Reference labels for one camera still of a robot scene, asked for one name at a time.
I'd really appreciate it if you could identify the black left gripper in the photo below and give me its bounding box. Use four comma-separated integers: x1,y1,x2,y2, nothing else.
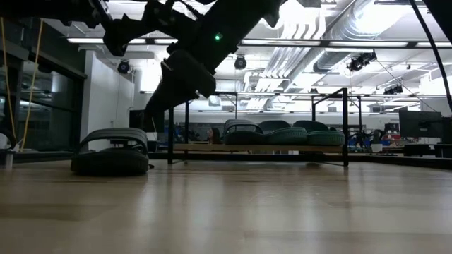
102,0,167,58

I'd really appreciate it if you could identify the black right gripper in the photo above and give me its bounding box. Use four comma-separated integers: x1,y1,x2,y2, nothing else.
144,49,218,133

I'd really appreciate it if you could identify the black rubber slide sandal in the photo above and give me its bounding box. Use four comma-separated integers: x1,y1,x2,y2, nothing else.
69,127,151,177
222,119,270,146

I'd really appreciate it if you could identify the teal rubber slide sandal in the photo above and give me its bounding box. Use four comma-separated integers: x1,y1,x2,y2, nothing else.
260,119,309,146
292,119,346,147

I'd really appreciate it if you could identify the small black monitor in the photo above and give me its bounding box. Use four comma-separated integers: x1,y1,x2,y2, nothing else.
128,109,147,130

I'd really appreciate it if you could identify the black ceiling spotlight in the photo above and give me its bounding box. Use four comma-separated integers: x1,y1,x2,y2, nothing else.
383,84,405,96
347,51,378,73
233,55,248,71
117,59,132,75

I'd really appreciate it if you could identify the ceiling light strip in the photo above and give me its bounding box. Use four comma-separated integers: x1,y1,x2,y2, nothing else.
327,41,410,48
66,37,105,44

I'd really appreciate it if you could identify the person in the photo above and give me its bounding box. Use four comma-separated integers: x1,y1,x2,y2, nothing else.
207,126,224,145

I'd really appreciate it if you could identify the dark glass partition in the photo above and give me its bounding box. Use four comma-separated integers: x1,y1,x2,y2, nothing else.
0,17,88,153

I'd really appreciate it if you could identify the small white container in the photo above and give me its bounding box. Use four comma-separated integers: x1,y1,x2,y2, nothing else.
0,133,17,170

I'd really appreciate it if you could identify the large black monitor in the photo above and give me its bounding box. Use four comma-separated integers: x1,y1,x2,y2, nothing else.
398,109,452,139

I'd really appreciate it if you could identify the black background desk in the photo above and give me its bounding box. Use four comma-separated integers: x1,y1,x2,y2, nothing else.
402,142,452,159

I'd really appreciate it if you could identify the yellow cable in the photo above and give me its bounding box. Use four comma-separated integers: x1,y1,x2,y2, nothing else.
20,18,44,152
0,16,17,140

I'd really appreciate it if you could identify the wooden shelf with black frame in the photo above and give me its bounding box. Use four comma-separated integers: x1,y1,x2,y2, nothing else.
167,87,350,168

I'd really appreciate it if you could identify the silver ceiling air duct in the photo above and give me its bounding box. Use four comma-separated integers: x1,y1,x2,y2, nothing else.
312,0,393,73

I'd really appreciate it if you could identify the black aluminium table frame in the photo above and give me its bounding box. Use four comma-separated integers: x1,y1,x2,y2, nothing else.
13,150,452,171

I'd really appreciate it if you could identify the black hanging cable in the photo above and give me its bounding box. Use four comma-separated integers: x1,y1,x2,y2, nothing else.
408,0,452,112

